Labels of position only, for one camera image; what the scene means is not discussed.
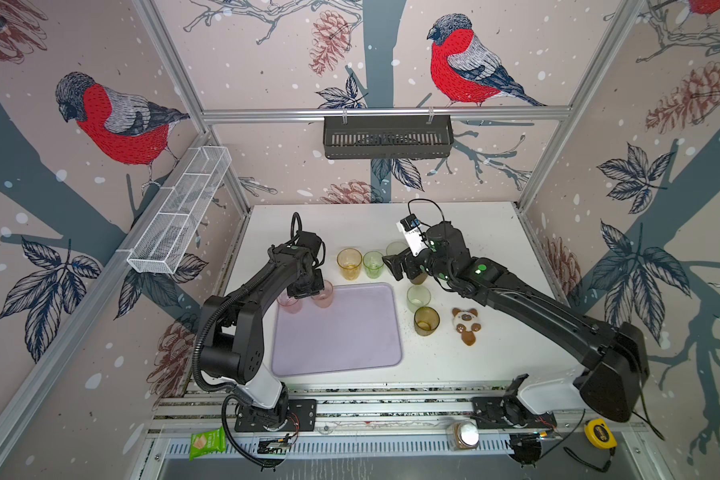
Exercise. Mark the small green glass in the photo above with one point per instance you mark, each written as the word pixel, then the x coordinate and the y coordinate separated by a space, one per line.
pixel 373 264

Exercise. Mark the yellow tape measure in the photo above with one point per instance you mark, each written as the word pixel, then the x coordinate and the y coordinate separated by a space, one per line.
pixel 599 434

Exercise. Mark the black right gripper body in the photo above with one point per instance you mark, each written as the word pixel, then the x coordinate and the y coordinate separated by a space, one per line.
pixel 424 263

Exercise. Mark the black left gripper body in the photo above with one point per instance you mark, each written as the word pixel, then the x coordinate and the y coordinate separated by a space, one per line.
pixel 308 285

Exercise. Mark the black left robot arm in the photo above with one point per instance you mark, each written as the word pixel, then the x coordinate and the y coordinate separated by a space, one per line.
pixel 229 347

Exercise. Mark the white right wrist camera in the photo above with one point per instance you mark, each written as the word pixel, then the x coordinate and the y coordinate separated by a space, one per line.
pixel 409 226

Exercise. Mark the yellow glass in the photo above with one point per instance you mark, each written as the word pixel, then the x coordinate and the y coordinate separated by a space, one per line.
pixel 350 261

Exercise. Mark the pale green short glass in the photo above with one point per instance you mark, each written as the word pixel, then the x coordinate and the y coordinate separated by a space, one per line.
pixel 417 296

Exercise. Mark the green snack packet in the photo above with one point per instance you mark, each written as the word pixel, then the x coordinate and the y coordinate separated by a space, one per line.
pixel 206 443

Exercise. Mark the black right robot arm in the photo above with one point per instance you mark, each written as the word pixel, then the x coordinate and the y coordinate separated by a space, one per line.
pixel 614 359

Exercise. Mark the lilac plastic tray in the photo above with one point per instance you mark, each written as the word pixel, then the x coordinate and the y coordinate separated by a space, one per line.
pixel 358 331

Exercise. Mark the white lidded jar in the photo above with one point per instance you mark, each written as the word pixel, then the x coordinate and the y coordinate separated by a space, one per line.
pixel 465 435

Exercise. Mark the brown white bear toy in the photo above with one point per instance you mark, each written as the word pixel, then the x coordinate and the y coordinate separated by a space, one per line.
pixel 467 324

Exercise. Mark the black hanging wire basket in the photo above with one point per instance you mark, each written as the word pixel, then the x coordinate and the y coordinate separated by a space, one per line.
pixel 387 137

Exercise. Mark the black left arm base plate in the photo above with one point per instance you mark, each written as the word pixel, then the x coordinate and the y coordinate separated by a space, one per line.
pixel 295 415

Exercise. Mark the pink glass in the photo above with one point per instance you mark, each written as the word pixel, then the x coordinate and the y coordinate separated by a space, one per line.
pixel 324 298
pixel 289 304

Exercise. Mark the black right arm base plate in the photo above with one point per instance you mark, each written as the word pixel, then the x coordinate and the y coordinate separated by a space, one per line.
pixel 506 413

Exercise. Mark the pale green frosted glass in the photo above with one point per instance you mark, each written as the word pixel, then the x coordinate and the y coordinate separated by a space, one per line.
pixel 396 248

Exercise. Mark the brown tall glass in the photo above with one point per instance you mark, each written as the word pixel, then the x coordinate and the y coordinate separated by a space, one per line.
pixel 419 279

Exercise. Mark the white wire mesh shelf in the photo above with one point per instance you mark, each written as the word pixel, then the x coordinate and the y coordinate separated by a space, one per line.
pixel 170 232

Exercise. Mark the olive amber glass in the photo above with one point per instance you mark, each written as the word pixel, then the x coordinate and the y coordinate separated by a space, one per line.
pixel 426 321

